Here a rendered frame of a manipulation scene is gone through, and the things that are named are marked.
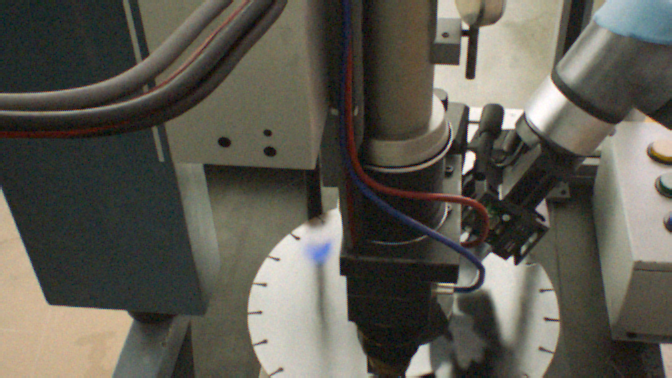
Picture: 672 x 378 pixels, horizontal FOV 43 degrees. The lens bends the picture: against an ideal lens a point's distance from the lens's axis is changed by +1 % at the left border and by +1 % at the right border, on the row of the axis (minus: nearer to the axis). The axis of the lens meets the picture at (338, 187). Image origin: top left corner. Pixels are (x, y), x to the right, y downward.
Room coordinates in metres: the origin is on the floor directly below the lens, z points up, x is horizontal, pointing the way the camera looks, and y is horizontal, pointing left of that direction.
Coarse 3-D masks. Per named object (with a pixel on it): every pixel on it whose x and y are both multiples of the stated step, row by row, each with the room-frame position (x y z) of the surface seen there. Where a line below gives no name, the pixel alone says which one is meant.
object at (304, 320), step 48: (288, 240) 0.70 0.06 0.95; (336, 240) 0.69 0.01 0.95; (288, 288) 0.62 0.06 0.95; (336, 288) 0.62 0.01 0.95; (480, 288) 0.61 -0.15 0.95; (528, 288) 0.61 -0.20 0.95; (288, 336) 0.56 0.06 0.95; (336, 336) 0.55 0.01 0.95; (480, 336) 0.55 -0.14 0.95; (528, 336) 0.54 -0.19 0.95
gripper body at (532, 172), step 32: (512, 160) 0.61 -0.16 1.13; (544, 160) 0.56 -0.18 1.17; (576, 160) 0.58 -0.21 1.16; (480, 192) 0.57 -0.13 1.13; (512, 192) 0.56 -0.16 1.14; (544, 192) 0.57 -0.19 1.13; (480, 224) 0.56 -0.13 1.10; (512, 224) 0.56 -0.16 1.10; (544, 224) 0.55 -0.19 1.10; (512, 256) 0.56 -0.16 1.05
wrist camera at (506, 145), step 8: (504, 128) 0.66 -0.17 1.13; (512, 128) 0.64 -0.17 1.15; (504, 136) 0.64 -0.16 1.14; (512, 136) 0.63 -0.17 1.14; (472, 144) 0.69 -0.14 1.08; (496, 144) 0.64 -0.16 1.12; (504, 144) 0.63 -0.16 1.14; (512, 144) 0.62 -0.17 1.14; (496, 152) 0.64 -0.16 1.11; (504, 152) 0.63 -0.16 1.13; (512, 152) 0.62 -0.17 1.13
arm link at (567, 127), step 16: (544, 80) 0.63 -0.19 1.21; (544, 96) 0.61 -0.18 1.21; (560, 96) 0.60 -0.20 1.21; (528, 112) 0.61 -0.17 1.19; (544, 112) 0.60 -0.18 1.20; (560, 112) 0.59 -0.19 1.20; (576, 112) 0.58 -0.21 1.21; (544, 128) 0.59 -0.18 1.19; (560, 128) 0.58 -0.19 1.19; (576, 128) 0.58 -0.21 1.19; (592, 128) 0.58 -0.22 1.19; (608, 128) 0.58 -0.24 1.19; (560, 144) 0.58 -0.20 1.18; (576, 144) 0.57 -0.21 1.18; (592, 144) 0.58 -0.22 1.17
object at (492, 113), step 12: (492, 108) 0.57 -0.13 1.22; (480, 120) 0.57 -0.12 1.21; (492, 120) 0.56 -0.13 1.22; (480, 132) 0.55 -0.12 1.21; (492, 132) 0.55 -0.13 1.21; (480, 144) 0.54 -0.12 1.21; (492, 144) 0.54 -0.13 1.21; (480, 156) 0.53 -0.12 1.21; (480, 168) 0.51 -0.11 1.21; (480, 180) 0.51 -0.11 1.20
